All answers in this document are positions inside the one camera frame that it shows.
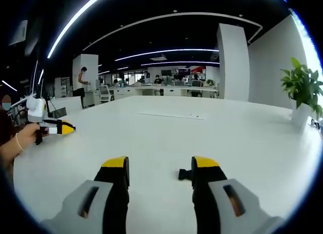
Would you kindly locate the person's left hand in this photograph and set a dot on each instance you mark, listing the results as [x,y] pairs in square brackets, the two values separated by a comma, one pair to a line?
[29,137]

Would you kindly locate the black plastic buckle part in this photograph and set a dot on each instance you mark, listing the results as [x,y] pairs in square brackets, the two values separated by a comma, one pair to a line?
[185,175]

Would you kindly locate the long ceiling strip light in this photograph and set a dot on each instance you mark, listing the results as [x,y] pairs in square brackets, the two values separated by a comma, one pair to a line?
[73,19]

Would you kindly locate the red and black wall screen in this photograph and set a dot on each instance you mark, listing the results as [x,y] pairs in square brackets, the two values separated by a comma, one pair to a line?
[191,69]

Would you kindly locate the white wristband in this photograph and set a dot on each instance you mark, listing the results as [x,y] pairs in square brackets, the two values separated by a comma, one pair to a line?
[19,142]

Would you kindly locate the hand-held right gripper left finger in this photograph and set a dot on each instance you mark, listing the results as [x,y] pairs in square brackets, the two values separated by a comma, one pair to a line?
[116,206]

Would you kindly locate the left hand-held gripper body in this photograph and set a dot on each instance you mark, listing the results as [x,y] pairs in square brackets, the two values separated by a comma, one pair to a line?
[36,109]

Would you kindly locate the small potted plant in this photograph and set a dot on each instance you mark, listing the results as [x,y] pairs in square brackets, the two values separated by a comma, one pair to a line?
[210,82]

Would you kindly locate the potted green plant white pot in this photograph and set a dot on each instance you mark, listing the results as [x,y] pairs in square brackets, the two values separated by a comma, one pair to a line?
[300,115]

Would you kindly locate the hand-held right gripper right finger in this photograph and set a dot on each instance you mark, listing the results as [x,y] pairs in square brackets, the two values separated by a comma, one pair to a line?
[204,206]

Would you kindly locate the white office desk row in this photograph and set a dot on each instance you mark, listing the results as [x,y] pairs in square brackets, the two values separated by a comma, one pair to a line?
[151,90]

